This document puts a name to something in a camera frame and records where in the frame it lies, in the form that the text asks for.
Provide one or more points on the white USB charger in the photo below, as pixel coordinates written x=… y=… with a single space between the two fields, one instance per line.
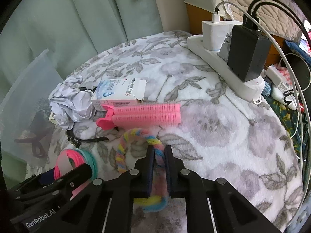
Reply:
x=214 y=32

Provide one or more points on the clear plastic storage bin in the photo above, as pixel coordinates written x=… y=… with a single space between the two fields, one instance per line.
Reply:
x=26 y=130

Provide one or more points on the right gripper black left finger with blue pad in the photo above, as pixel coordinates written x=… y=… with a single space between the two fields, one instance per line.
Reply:
x=134 y=183

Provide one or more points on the black power adapter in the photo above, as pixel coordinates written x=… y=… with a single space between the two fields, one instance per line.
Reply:
x=248 y=51

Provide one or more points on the pink hair roller clip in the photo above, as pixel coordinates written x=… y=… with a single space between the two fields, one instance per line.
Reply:
x=140 y=116

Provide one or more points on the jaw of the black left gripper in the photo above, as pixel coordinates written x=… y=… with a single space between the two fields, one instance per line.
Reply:
x=73 y=174

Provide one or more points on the white blue medicine box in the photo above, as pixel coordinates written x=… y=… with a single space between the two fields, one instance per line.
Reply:
x=119 y=92

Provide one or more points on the green curtain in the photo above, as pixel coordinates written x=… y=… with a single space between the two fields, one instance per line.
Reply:
x=73 y=31

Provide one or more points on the white paper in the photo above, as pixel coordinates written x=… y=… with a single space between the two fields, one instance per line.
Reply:
x=69 y=104

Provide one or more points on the floral white blanket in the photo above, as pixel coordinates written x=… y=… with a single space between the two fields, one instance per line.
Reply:
x=220 y=135

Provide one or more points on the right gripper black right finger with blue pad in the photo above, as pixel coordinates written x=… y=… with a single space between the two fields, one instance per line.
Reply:
x=197 y=192

